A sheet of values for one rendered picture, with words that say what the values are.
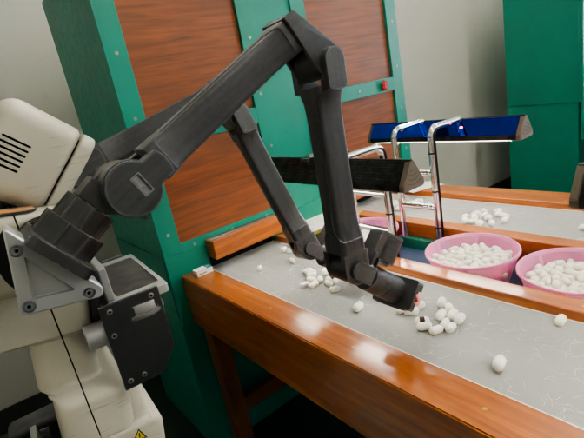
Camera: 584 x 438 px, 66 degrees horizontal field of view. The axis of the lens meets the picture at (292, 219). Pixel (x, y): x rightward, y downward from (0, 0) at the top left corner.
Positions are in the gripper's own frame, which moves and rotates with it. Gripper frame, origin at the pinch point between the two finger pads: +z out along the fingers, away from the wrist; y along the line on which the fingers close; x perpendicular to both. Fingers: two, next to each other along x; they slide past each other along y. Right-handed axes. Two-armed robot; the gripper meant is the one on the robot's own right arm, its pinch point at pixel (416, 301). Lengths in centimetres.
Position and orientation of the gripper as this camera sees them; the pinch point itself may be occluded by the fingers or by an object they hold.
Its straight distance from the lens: 107.6
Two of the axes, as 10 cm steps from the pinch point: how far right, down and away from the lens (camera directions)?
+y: -6.2, -1.1, 7.8
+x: -3.6, 9.2, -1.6
